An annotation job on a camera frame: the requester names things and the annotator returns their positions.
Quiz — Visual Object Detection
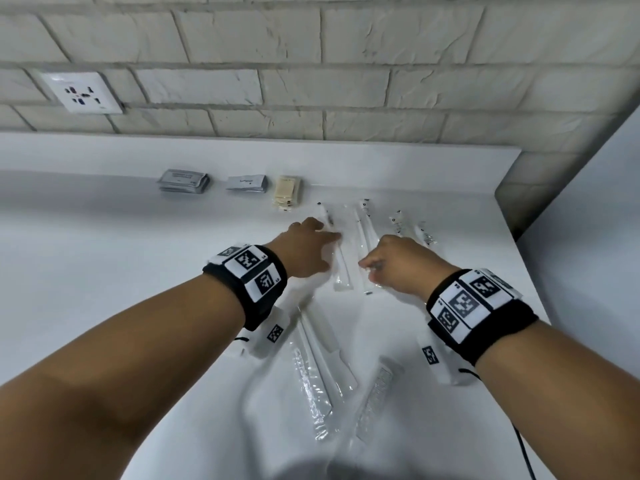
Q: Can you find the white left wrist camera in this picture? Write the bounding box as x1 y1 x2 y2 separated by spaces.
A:
235 304 291 360

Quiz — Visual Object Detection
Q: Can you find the black left wristband with markers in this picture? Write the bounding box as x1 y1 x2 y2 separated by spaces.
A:
202 243 289 332

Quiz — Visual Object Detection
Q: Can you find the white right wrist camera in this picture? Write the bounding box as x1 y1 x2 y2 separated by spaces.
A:
419 339 471 389

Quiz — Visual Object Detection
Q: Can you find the black right wristband with markers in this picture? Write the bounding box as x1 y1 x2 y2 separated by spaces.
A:
425 268 540 367

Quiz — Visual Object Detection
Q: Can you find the clear plastic bag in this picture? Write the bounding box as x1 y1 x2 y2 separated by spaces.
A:
289 304 335 442

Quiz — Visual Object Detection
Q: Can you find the black right camera cable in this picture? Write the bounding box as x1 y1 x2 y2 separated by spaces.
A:
457 366 539 480

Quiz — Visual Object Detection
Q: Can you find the white wall socket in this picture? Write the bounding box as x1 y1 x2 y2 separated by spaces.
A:
39 71 125 116

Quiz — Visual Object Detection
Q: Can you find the person's right hand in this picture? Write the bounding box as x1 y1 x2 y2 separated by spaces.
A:
357 234 461 297

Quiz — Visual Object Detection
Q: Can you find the person's left forearm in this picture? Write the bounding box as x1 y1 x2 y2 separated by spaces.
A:
0 273 249 480

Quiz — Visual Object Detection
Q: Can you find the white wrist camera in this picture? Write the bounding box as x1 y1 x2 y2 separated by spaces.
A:
235 304 291 360
419 339 471 389

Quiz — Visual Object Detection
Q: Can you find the person's right forearm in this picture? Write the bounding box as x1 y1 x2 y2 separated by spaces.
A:
472 319 640 480

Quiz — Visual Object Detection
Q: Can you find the black wristband with markers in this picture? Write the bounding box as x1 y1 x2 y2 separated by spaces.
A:
202 243 289 332
425 268 540 367

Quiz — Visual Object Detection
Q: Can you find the person's left hand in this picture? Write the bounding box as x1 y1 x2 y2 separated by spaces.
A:
265 217 344 281

